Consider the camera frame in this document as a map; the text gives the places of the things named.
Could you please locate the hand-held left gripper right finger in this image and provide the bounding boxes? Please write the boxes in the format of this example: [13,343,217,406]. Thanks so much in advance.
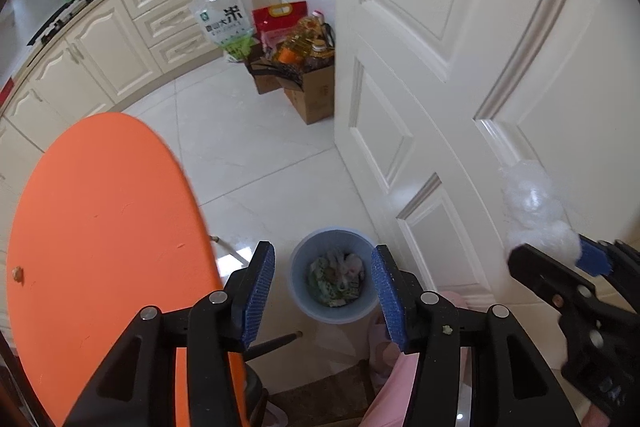
[371,244,581,427]

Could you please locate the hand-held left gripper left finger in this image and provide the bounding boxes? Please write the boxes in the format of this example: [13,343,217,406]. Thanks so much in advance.
[62,241,276,427]

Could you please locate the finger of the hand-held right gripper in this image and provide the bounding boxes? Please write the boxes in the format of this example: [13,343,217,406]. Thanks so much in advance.
[507,243,597,314]
[575,235,640,304]

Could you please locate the blue-grey plastic waste bin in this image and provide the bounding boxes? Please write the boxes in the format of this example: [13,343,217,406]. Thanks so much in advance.
[289,228,384,326]

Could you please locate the white plastic bag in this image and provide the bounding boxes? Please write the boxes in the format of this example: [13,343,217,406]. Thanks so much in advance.
[500,159,583,261]

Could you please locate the pale table leg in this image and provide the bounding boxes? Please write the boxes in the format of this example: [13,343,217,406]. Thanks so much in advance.
[209,234,251,269]

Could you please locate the dark table leg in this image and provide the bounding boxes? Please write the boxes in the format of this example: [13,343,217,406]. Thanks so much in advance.
[245,331,304,363]

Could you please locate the pile of discarded wrappers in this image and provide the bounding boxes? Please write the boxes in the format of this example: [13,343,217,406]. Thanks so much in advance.
[306,249,366,308]

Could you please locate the pink clothing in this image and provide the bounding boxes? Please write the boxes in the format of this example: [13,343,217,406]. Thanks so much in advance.
[360,291,476,427]

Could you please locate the dark brown wooden chair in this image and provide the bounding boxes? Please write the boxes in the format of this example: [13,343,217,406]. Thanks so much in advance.
[267,359,376,427]

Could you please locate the large cardboard box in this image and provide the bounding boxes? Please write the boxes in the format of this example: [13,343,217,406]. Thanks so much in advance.
[282,62,336,126]

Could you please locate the cream panel door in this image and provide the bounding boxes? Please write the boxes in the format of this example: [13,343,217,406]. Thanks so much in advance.
[332,0,640,304]

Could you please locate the small cardboard box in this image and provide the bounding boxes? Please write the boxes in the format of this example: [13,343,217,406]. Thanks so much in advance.
[245,44,306,96]

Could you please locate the orange cooking oil bottle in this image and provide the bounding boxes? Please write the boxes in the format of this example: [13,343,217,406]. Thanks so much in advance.
[277,9,336,70]

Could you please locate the clear rice bag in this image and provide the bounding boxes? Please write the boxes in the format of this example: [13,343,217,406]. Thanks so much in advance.
[192,0,259,63]

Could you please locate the cream lower cabinets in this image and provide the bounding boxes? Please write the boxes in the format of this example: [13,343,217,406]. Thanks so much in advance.
[0,0,281,188]

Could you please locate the black gas stove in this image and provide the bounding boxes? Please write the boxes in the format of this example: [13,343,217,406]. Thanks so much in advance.
[27,0,127,47]

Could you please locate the red handled bag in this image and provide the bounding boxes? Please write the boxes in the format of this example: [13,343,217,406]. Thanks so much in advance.
[251,1,309,54]

